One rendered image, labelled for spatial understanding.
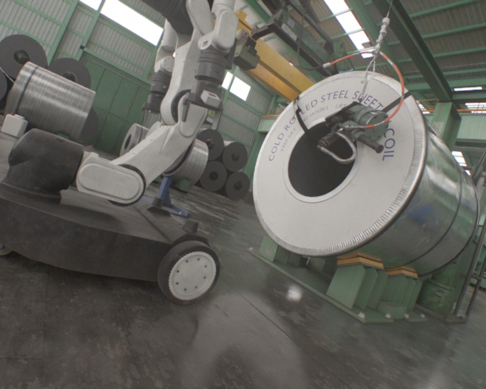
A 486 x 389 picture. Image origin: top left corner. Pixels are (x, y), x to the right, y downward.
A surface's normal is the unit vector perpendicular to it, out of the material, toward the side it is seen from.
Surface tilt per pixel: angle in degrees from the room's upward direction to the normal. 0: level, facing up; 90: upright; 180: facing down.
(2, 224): 90
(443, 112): 90
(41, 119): 124
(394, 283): 90
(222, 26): 90
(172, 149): 115
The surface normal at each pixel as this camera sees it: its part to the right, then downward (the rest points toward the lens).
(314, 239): -0.76, -0.31
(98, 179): 0.56, 0.18
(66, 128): 0.33, 0.57
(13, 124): 0.25, 0.06
